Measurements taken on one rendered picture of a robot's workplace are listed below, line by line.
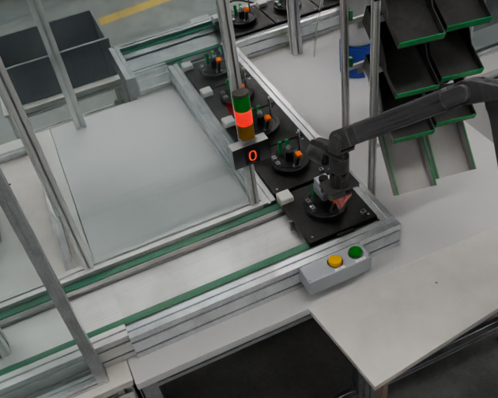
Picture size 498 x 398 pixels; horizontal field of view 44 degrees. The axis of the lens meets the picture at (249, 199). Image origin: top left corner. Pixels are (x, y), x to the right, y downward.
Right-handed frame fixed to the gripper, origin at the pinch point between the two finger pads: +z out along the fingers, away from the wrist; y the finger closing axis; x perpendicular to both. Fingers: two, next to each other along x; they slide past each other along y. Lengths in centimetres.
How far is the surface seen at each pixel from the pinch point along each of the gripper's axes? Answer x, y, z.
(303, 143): -43.1, -9.6, 8.8
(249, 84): -91, -9, 9
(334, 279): 14.8, 10.2, 13.5
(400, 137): -4.0, -23.3, -13.7
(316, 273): 12.5, 15.0, 10.2
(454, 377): 17, -43, 106
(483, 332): 14, -57, 88
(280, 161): -36.1, 3.3, 6.9
